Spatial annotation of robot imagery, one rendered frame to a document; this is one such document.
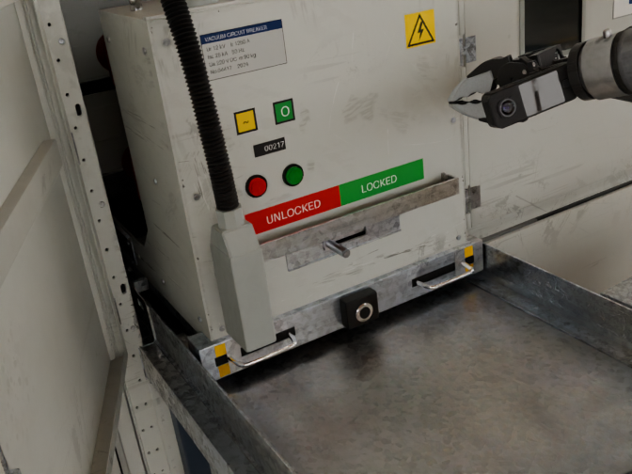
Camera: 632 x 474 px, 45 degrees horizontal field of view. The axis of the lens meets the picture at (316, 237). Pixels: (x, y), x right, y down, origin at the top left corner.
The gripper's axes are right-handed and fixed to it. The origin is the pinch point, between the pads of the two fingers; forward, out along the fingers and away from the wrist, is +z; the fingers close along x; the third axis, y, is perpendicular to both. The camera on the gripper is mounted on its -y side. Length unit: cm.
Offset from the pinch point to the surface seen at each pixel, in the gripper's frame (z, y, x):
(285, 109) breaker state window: 15.5, -16.6, 6.4
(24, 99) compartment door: 33, -44, 19
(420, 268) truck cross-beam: 17.8, 2.4, -26.6
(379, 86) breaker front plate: 11.6, -1.0, 4.9
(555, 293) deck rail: -0.1, 11.5, -35.2
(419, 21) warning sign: 7.4, 7.0, 11.9
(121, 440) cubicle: 56, -42, -39
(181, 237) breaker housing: 28.1, -32.4, -6.0
